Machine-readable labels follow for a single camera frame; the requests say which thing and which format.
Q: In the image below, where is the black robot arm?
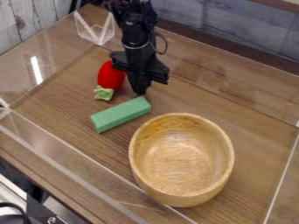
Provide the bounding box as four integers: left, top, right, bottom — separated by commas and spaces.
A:
88, 0, 170, 95

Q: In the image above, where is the green rectangular block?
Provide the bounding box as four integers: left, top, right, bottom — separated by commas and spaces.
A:
90, 96, 152, 133

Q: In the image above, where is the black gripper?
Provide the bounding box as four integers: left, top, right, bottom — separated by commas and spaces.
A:
110, 44, 170, 95

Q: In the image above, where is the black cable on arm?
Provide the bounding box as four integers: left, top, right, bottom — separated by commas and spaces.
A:
150, 29, 170, 56

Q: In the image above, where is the clear acrylic corner bracket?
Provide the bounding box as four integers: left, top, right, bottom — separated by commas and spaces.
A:
73, 11, 115, 46

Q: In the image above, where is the red plush strawberry toy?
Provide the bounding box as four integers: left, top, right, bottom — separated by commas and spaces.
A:
94, 60, 127, 101

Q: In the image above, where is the brown wooden bowl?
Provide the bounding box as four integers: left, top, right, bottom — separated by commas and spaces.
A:
128, 113, 235, 207

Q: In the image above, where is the black stand base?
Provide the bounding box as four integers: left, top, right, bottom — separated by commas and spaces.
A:
0, 196, 63, 224

